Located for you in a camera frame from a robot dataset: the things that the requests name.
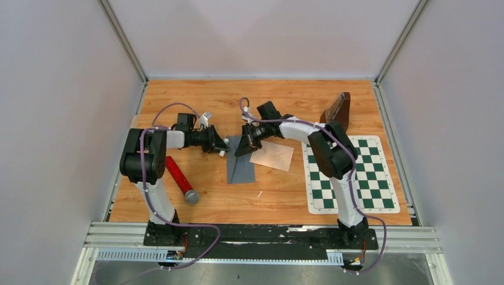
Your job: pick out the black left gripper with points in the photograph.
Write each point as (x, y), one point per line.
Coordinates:
(214, 142)

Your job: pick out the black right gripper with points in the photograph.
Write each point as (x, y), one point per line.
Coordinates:
(246, 146)

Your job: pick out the green white glue stick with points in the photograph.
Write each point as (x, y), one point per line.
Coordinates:
(224, 150)

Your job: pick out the grey envelope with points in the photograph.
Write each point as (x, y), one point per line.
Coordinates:
(238, 169)

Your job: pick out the cream pink envelope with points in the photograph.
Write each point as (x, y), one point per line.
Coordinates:
(273, 155)

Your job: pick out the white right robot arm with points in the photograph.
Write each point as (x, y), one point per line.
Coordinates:
(334, 154)

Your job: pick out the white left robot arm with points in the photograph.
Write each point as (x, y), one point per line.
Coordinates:
(143, 162)

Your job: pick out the red microphone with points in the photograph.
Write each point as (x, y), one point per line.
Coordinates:
(191, 196)

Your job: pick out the wooden metronome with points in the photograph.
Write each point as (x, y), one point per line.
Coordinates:
(338, 111)

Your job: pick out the green white chessboard mat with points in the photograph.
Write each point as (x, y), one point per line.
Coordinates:
(375, 191)

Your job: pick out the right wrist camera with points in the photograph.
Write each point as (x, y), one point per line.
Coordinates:
(246, 116)

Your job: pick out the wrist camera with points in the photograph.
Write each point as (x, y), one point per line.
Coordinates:
(246, 116)
(203, 120)

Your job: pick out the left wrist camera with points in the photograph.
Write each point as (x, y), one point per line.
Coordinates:
(203, 120)

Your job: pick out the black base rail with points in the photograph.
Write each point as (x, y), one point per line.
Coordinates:
(256, 241)

